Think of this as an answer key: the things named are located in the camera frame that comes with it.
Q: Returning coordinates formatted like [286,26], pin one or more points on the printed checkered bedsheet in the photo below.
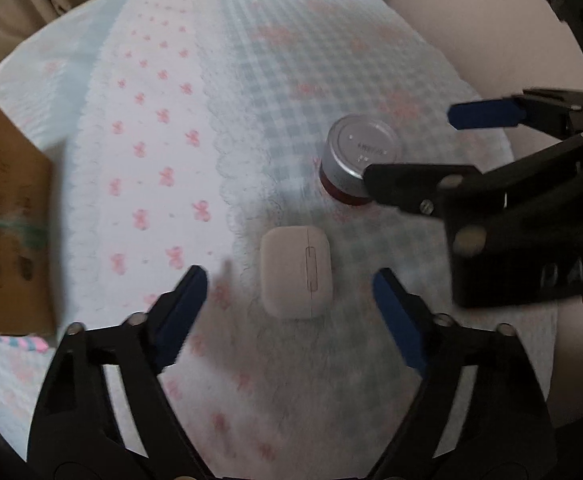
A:
[171,110]

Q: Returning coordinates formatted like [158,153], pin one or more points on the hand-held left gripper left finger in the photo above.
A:
[184,310]

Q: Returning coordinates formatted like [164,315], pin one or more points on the cardboard box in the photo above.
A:
[11,235]

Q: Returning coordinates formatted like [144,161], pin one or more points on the white earbud case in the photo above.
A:
[291,272]

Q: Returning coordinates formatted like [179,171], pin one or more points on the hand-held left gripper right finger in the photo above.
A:
[401,320]

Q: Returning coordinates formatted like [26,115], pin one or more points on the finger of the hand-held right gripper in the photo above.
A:
[481,112]
[406,182]

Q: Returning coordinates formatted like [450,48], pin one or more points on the silver lid jar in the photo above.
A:
[356,150]

